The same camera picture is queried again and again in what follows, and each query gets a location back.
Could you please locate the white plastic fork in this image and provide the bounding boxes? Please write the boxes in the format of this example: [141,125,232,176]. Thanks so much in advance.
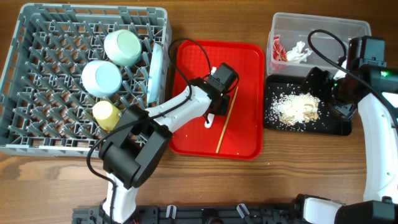
[205,113,215,129]

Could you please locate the wooden chopstick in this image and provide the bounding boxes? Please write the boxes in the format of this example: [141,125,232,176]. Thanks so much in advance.
[216,87,239,154]

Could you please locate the rice and peanut shells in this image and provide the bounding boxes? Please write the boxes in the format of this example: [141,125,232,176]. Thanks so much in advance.
[269,91,320,126]

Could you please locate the white napkin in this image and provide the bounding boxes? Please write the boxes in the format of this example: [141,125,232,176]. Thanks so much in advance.
[286,41,313,63]

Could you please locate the light blue plate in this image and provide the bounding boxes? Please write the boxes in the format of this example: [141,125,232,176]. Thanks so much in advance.
[147,44,164,104]

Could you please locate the red snack wrapper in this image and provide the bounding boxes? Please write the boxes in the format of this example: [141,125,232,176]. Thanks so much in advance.
[272,35,287,62]

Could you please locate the yellow plastic cup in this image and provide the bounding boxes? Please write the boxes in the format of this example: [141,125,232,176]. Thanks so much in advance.
[92,100,121,131]

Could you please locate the mint green saucer bowl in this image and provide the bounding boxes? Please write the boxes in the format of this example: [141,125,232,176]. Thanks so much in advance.
[81,60,122,98]

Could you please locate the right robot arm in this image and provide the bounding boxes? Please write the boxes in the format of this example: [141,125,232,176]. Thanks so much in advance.
[294,35,397,223]

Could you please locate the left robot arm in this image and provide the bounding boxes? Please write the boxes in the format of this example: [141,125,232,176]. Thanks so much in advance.
[99,63,239,223]

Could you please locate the grey dishwasher rack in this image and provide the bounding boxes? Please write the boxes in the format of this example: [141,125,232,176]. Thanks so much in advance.
[1,3,172,157]

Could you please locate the red plastic tray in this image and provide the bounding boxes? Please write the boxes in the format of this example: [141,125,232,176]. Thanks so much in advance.
[169,40,265,160]

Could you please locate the black tray bin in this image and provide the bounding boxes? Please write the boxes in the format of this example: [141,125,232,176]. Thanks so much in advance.
[264,75,352,136]

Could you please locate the clear plastic bin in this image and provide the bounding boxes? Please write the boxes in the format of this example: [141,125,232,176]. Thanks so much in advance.
[266,12,372,77]

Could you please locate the right black cable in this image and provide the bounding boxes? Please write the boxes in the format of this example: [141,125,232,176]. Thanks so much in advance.
[307,29,398,125]

